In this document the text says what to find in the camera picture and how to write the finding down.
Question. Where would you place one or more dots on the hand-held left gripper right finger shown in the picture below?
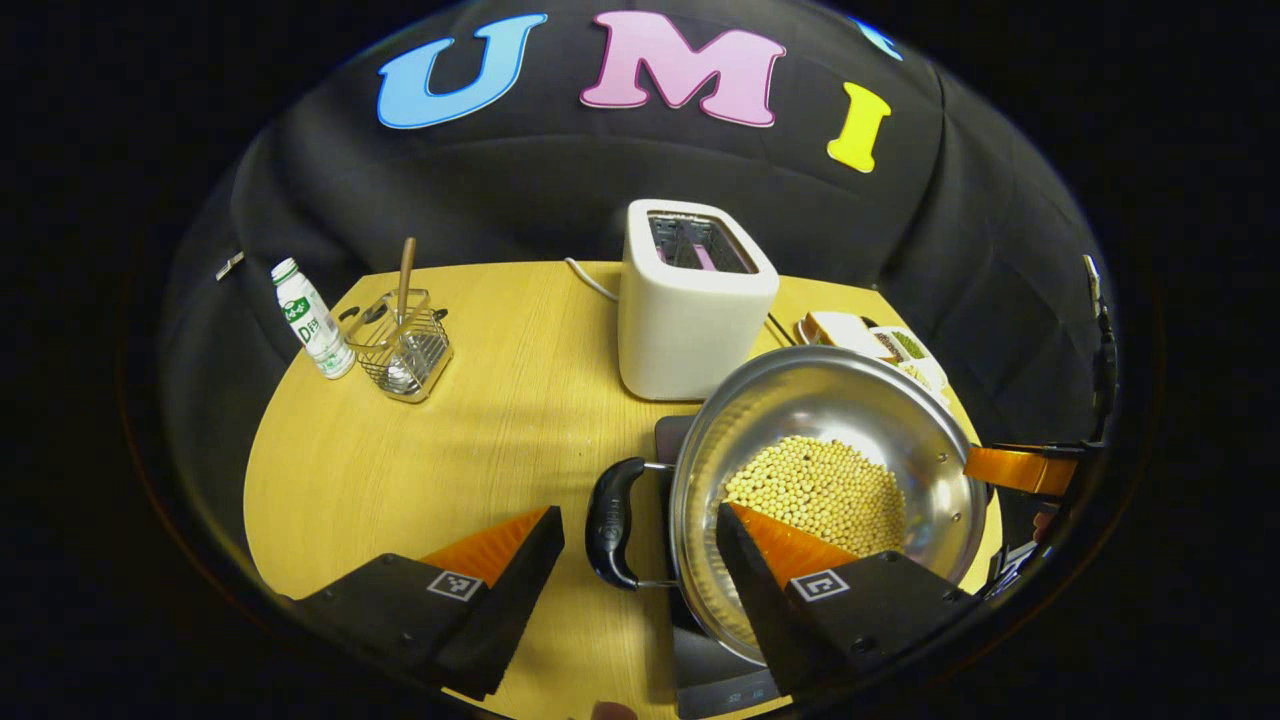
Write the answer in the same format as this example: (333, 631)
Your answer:
(770, 610)

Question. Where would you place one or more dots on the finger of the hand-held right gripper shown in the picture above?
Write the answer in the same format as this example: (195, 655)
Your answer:
(1015, 570)
(1020, 470)

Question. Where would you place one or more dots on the white toaster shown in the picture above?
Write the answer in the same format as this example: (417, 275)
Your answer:
(685, 330)

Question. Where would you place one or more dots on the pile of soybeans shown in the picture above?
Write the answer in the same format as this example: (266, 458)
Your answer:
(820, 485)

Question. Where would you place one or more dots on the white bottle with green label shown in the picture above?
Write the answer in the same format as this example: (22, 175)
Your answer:
(312, 320)

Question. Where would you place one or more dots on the slice of bread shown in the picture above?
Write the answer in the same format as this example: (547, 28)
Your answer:
(840, 332)

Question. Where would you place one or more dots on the silver clip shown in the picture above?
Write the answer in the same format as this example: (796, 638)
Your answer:
(230, 265)

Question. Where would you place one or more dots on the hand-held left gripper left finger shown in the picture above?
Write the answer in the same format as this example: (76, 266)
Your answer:
(500, 615)

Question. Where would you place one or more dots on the black backdrop cloth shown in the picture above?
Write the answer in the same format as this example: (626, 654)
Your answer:
(560, 180)

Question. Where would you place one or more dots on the wooden spoon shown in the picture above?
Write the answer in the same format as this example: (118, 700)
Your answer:
(405, 275)

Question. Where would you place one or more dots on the white tray of beans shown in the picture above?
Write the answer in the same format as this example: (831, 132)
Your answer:
(912, 350)

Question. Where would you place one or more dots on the black induction cooktop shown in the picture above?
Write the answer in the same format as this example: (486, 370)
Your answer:
(715, 675)

